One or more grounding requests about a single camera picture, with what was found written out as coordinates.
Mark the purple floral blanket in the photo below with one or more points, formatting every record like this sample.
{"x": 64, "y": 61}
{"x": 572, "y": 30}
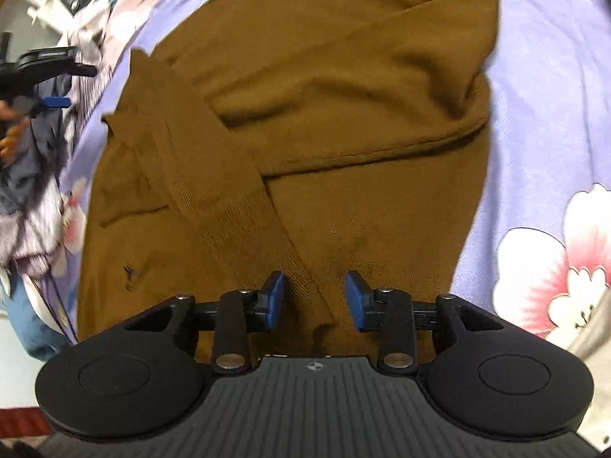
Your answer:
{"x": 549, "y": 105}

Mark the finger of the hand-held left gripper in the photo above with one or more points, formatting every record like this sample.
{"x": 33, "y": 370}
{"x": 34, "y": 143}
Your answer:
{"x": 53, "y": 102}
{"x": 57, "y": 59}

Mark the pink polka dot cloth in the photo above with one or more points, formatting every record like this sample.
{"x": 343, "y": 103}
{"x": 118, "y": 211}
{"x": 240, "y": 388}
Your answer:
{"x": 129, "y": 14}

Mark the brown knit sweater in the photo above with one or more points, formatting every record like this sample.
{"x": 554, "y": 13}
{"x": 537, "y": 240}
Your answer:
{"x": 334, "y": 129}

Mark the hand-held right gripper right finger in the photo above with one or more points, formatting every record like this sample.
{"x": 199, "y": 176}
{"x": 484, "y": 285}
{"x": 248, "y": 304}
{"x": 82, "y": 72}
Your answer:
{"x": 355, "y": 301}

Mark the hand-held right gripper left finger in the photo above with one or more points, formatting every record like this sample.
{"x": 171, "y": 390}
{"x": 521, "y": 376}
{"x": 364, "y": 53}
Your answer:
{"x": 276, "y": 301}

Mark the white black-dotted cloth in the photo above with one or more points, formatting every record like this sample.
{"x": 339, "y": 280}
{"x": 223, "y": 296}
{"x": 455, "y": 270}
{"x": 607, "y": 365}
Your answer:
{"x": 594, "y": 343}

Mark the heathered grey striped garment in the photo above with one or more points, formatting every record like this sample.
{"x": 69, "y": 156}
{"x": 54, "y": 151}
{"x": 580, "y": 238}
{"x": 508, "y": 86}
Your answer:
{"x": 28, "y": 233}

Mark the dark grey garment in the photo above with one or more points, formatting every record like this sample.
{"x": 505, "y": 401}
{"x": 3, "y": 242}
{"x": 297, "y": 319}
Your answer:
{"x": 33, "y": 162}

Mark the person's left hand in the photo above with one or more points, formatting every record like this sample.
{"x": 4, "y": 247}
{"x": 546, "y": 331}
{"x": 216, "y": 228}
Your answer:
{"x": 10, "y": 140}

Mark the blue cloth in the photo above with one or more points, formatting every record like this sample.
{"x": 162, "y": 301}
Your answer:
{"x": 33, "y": 324}

